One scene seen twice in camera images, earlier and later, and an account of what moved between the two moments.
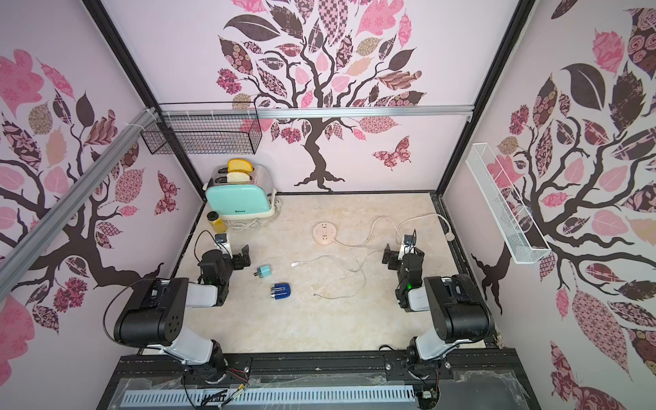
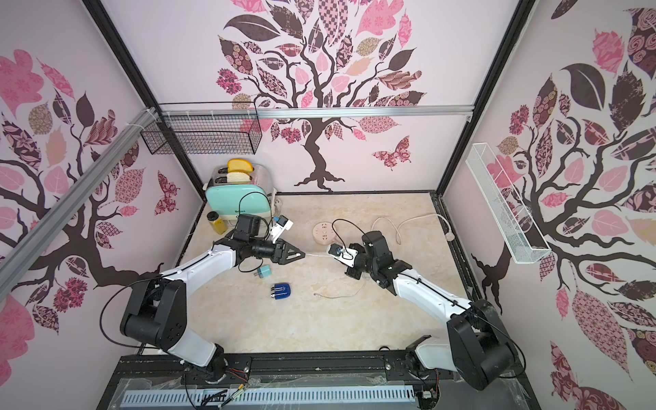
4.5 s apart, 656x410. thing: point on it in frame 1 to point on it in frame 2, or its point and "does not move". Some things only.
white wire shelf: x=516 y=225 does not move
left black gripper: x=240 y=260 to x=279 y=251
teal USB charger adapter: x=263 y=272 does not move
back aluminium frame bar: x=418 y=111 does not move
